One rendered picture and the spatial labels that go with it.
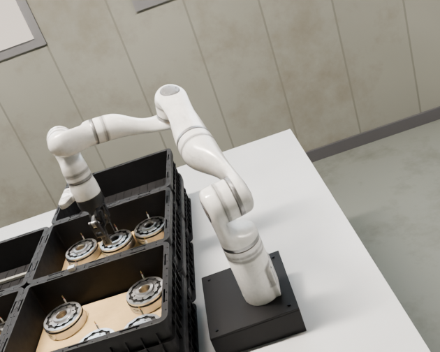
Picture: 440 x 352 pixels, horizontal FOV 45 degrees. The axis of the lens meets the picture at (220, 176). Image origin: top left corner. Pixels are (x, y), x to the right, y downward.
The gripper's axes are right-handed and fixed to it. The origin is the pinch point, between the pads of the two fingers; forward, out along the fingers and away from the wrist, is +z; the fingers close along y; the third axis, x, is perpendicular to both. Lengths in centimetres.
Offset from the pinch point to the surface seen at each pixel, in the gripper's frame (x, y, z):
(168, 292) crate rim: -20.2, -37.6, -2.0
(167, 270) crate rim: -20.0, -30.1, -2.5
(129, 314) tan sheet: -6.2, -28.7, 7.5
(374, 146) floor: -121, 169, 89
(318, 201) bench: -62, 15, 20
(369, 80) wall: -128, 177, 49
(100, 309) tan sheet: 2.4, -23.3, 7.5
